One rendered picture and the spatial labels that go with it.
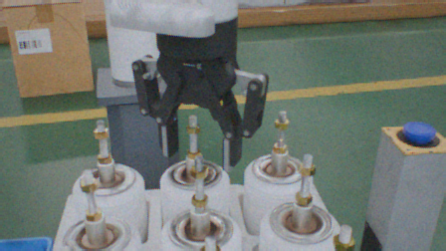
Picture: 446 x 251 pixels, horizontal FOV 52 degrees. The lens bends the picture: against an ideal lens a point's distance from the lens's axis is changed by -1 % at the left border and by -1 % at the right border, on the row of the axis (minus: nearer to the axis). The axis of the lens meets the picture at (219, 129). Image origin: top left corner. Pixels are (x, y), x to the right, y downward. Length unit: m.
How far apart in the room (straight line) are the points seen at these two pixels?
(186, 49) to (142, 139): 0.44
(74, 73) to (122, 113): 0.82
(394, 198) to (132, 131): 0.44
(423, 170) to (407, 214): 0.07
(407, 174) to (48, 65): 1.23
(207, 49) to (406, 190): 0.35
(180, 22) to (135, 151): 0.51
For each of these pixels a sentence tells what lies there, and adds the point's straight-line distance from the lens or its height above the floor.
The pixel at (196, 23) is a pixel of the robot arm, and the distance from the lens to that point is 0.34.
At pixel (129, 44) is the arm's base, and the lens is 0.78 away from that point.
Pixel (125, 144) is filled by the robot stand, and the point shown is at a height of 0.20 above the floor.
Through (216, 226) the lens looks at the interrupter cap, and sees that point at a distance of 0.55.
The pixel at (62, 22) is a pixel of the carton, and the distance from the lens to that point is 1.55.
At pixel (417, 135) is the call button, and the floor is 0.33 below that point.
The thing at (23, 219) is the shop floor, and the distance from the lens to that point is 1.04.
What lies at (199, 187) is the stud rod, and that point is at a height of 0.31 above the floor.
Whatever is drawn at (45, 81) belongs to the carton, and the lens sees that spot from 1.61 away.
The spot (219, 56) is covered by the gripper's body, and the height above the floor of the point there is 0.47.
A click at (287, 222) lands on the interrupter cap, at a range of 0.56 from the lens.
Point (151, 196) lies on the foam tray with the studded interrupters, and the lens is 0.72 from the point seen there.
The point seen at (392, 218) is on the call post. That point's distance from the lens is 0.66.
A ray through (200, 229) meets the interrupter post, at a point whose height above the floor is 0.26.
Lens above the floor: 0.60
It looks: 27 degrees down
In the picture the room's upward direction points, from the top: straight up
